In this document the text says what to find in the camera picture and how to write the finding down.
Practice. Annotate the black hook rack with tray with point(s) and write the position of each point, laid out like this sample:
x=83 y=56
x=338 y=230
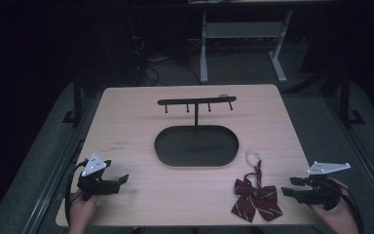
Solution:
x=196 y=146

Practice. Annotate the person's left hand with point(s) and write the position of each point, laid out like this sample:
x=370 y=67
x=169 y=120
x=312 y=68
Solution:
x=82 y=209

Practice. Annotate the maroon striped bow tie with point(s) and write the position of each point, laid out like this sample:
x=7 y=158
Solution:
x=256 y=198

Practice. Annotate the person's right hand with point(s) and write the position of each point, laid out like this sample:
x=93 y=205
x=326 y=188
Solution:
x=339 y=216

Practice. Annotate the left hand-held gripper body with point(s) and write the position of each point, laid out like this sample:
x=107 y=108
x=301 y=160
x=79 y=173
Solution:
x=92 y=187

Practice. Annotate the black metal stand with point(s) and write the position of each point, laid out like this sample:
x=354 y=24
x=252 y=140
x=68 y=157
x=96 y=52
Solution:
x=345 y=100
x=77 y=100

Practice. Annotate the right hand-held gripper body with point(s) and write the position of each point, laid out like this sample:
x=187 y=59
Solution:
x=321 y=193

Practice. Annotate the aluminium frame rail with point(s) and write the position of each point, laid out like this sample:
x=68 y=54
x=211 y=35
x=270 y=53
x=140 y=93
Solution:
x=53 y=183
x=363 y=162

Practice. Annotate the white metal desk frame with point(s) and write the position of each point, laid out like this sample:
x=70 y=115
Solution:
x=240 y=30

